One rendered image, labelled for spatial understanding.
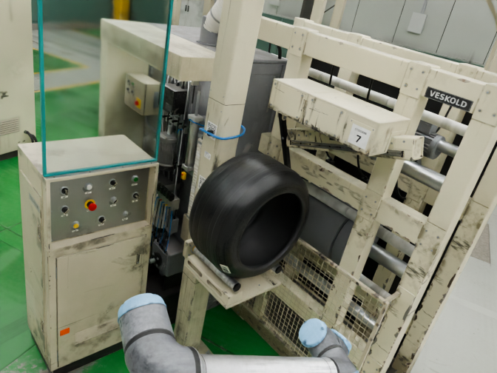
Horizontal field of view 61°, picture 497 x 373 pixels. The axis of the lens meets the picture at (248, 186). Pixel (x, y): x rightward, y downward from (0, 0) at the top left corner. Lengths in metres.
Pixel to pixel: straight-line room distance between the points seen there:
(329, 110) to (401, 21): 9.08
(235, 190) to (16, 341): 1.79
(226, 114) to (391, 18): 9.14
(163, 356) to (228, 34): 1.37
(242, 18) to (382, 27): 9.16
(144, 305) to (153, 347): 0.12
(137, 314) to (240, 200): 0.84
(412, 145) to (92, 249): 1.57
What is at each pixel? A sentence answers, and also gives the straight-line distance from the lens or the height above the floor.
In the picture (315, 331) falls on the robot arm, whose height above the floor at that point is 1.29.
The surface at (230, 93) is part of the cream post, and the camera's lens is 1.95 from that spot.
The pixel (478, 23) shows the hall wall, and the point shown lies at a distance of 10.79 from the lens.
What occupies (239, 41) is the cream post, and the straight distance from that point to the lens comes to 1.91.
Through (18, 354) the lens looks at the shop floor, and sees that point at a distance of 2.98.
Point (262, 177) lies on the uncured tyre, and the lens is 1.80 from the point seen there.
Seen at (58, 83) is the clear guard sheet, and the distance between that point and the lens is 1.89.
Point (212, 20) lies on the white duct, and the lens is 2.49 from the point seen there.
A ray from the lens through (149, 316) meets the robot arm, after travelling 1.04.
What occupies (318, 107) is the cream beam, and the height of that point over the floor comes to 1.74.
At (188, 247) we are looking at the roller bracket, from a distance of 2.20.
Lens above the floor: 2.19
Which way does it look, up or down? 26 degrees down
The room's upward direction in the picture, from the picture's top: 12 degrees clockwise
